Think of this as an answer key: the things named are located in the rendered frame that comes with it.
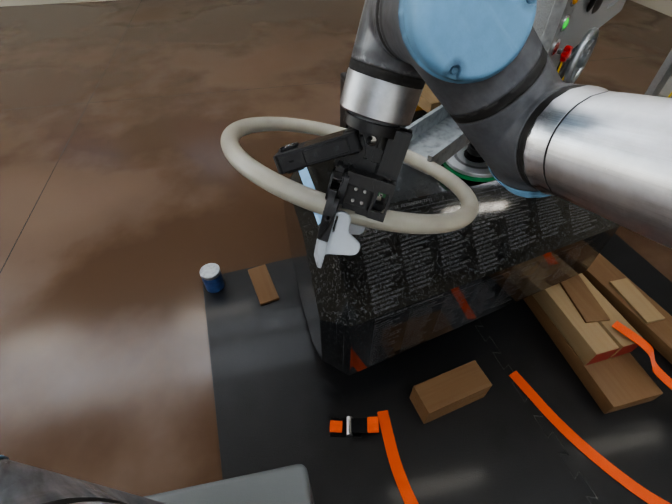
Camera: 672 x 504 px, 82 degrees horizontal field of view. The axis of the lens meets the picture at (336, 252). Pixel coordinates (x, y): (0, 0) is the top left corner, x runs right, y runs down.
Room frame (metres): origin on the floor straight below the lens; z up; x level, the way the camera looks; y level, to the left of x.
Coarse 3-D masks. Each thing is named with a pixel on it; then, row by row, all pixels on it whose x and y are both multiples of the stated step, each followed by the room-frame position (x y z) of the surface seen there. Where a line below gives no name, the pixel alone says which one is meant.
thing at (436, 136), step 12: (444, 108) 0.98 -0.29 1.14; (420, 120) 0.90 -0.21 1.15; (432, 120) 0.94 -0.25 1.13; (444, 120) 0.98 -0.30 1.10; (420, 132) 0.90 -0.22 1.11; (432, 132) 0.92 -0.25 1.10; (444, 132) 0.92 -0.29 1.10; (456, 132) 0.92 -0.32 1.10; (420, 144) 0.86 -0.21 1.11; (432, 144) 0.86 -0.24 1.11; (444, 144) 0.78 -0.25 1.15; (456, 144) 0.82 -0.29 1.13; (432, 156) 0.73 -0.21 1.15; (444, 156) 0.78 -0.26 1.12
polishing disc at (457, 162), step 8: (448, 160) 1.08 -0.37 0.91; (456, 160) 1.08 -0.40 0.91; (464, 160) 1.08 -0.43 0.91; (456, 168) 1.04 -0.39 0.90; (464, 168) 1.04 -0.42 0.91; (472, 168) 1.04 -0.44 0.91; (480, 168) 1.04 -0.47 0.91; (488, 168) 1.04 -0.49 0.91; (472, 176) 1.01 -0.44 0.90; (480, 176) 1.00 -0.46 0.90; (488, 176) 1.01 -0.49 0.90
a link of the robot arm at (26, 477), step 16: (0, 464) 0.06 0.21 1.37; (16, 464) 0.07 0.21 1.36; (0, 480) 0.05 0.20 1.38; (16, 480) 0.06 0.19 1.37; (32, 480) 0.06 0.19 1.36; (48, 480) 0.06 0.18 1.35; (64, 480) 0.06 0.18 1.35; (80, 480) 0.06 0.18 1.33; (0, 496) 0.05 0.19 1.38; (16, 496) 0.05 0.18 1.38; (32, 496) 0.05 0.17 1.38; (48, 496) 0.04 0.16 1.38; (64, 496) 0.04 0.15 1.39; (80, 496) 0.04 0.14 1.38; (96, 496) 0.05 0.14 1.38; (112, 496) 0.05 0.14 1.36; (128, 496) 0.06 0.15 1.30
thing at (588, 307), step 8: (568, 280) 1.13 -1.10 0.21; (576, 280) 1.13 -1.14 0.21; (568, 288) 1.09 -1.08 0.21; (576, 288) 1.09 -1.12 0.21; (584, 288) 1.09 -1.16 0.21; (568, 296) 1.05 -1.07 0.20; (576, 296) 1.04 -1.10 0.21; (584, 296) 1.04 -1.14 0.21; (592, 296) 1.04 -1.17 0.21; (576, 304) 1.00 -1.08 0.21; (584, 304) 1.00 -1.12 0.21; (592, 304) 1.00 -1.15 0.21; (584, 312) 0.95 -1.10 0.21; (592, 312) 0.95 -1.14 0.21; (600, 312) 0.95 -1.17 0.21; (584, 320) 0.92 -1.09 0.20; (592, 320) 0.91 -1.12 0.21; (600, 320) 0.91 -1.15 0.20; (608, 320) 0.92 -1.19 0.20
